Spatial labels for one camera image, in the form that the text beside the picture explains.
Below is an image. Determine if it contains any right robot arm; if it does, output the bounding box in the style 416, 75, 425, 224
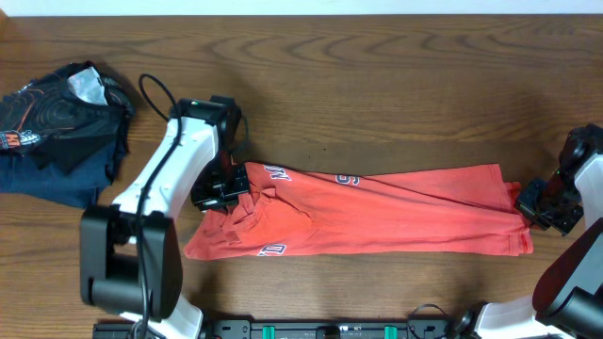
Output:
448, 123, 602, 339

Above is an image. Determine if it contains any navy blue folded garment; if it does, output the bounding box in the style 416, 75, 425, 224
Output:
1, 140, 128, 209

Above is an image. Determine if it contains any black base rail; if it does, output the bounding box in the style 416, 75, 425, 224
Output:
91, 318, 472, 339

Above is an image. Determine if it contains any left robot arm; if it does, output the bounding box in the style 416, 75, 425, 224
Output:
79, 96, 250, 338

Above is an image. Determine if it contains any small black cable loop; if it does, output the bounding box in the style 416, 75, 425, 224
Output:
402, 302, 448, 339

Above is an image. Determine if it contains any black graphic t-shirt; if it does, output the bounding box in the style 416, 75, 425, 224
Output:
1, 61, 136, 172

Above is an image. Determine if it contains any red t-shirt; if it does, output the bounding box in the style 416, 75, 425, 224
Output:
184, 163, 533, 261

